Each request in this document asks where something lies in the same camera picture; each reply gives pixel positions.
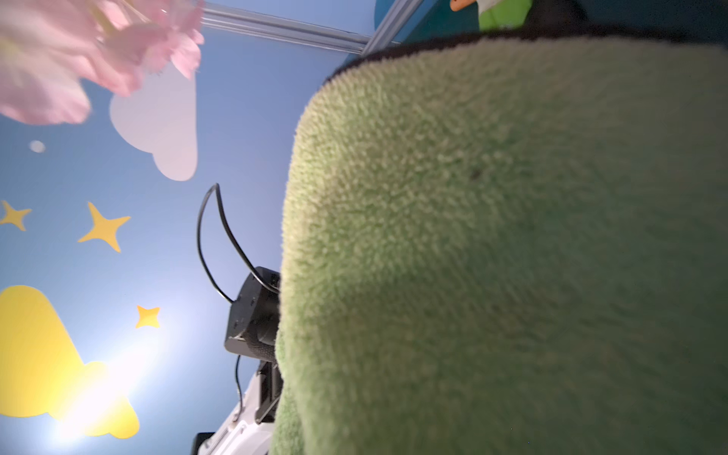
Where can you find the green grey microfiber cloth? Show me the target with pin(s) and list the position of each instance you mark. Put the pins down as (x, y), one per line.
(511, 243)

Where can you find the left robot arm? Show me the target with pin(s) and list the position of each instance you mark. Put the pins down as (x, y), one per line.
(253, 325)

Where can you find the green black work glove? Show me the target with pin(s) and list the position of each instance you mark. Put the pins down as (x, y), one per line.
(508, 14)

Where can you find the pink cherry blossom tree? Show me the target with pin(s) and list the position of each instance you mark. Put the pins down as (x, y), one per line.
(48, 48)

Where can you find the left aluminium frame post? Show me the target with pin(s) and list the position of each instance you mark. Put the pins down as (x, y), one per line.
(284, 30)

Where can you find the back aluminium frame bar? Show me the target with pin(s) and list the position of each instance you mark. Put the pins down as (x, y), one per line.
(397, 16)

